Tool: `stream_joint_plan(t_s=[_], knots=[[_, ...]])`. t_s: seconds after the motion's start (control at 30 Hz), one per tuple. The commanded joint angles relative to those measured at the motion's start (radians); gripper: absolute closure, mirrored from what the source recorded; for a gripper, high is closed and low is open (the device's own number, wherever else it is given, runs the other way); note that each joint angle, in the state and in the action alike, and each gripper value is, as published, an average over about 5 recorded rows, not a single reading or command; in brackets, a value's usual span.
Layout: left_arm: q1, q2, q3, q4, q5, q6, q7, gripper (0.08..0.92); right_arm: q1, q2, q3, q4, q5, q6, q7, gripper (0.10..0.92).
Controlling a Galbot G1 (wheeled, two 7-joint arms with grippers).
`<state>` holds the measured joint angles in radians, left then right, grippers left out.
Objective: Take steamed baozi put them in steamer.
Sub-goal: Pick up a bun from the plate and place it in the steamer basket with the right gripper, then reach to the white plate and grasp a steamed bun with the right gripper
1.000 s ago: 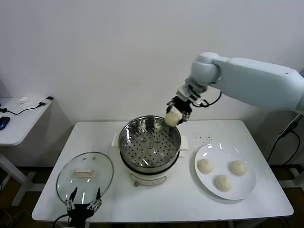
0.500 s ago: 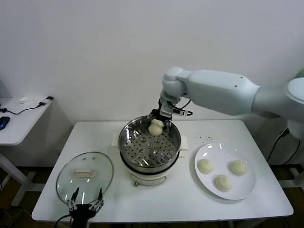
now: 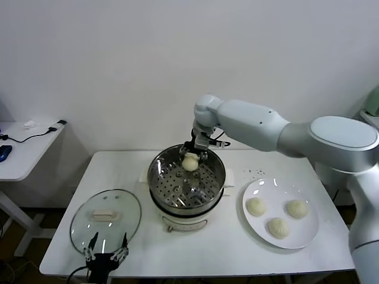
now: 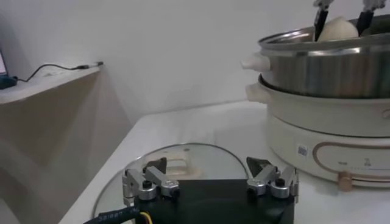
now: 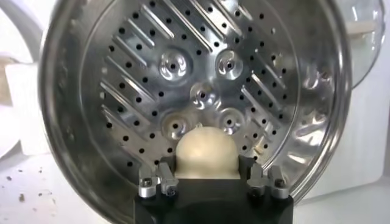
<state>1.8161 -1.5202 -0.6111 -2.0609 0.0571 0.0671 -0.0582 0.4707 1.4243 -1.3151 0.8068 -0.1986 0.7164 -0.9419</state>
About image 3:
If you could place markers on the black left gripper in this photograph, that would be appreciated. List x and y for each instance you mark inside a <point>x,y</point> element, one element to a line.
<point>102,263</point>

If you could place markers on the light green appliance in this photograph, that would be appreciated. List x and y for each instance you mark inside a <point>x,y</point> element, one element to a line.
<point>372,102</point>

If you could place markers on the perforated steel steamer basket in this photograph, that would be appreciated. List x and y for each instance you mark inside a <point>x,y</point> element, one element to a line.
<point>165,177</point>

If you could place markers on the white desk shelf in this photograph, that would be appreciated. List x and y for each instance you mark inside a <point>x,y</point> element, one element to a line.
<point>367,116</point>

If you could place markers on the crumpled white tissue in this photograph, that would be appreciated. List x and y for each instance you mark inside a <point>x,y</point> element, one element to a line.
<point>30,125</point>

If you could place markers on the white side table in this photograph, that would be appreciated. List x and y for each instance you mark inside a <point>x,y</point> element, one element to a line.
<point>26,159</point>

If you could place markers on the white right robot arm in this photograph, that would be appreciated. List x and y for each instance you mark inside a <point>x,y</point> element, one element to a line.
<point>251,118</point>

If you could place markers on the white round plate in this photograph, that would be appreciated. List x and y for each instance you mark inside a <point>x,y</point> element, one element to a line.
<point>296,236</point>

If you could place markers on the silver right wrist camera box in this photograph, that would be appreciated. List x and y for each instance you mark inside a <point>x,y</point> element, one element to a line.
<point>202,142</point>

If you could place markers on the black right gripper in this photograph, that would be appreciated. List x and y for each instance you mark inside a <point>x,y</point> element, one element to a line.
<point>192,139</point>

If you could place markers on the blue computer mouse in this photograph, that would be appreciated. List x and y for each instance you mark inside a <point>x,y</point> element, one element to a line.
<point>5,153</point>

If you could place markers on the white steamed baozi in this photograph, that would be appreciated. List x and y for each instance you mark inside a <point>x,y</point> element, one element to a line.
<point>278,228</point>
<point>297,209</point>
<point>256,207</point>
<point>189,164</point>

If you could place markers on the cream electric cooker pot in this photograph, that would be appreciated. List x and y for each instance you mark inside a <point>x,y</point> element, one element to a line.
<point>183,223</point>

